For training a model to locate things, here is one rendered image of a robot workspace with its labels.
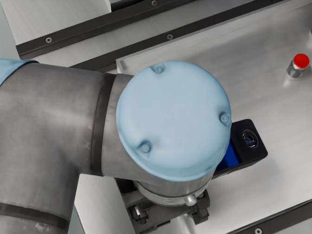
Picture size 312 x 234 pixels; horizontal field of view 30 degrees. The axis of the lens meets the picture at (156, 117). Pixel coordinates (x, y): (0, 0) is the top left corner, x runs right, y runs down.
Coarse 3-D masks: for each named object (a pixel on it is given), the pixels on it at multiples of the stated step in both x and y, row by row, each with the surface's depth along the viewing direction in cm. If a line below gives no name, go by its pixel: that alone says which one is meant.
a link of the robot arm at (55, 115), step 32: (0, 64) 41; (32, 64) 41; (0, 96) 39; (32, 96) 39; (64, 96) 39; (96, 96) 39; (0, 128) 39; (32, 128) 38; (64, 128) 39; (96, 128) 39; (0, 160) 38; (32, 160) 38; (64, 160) 39; (96, 160) 39; (0, 192) 37; (32, 192) 37; (64, 192) 39
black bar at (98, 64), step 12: (264, 0) 81; (276, 0) 82; (228, 12) 81; (240, 12) 81; (192, 24) 80; (204, 24) 80; (156, 36) 79; (168, 36) 80; (180, 36) 79; (120, 48) 79; (132, 48) 79; (144, 48) 79; (96, 60) 78; (108, 60) 78
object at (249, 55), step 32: (288, 0) 80; (192, 32) 78; (224, 32) 81; (256, 32) 82; (288, 32) 82; (128, 64) 79; (224, 64) 80; (256, 64) 80; (288, 64) 80; (256, 96) 79; (288, 96) 79; (256, 128) 77; (288, 128) 77; (288, 160) 76; (224, 192) 75; (256, 192) 75; (288, 192) 75; (192, 224) 73; (224, 224) 73
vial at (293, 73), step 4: (292, 60) 77; (292, 64) 77; (288, 68) 78; (292, 68) 77; (296, 68) 76; (300, 68) 76; (304, 68) 76; (288, 72) 78; (292, 72) 77; (296, 72) 77; (300, 72) 77; (288, 76) 79; (292, 76) 78; (296, 76) 78; (300, 76) 78; (292, 80) 79; (296, 80) 79
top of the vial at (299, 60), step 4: (296, 56) 76; (300, 56) 76; (304, 56) 76; (296, 60) 76; (300, 60) 76; (304, 60) 76; (308, 60) 76; (296, 64) 75; (300, 64) 75; (304, 64) 75; (308, 64) 76
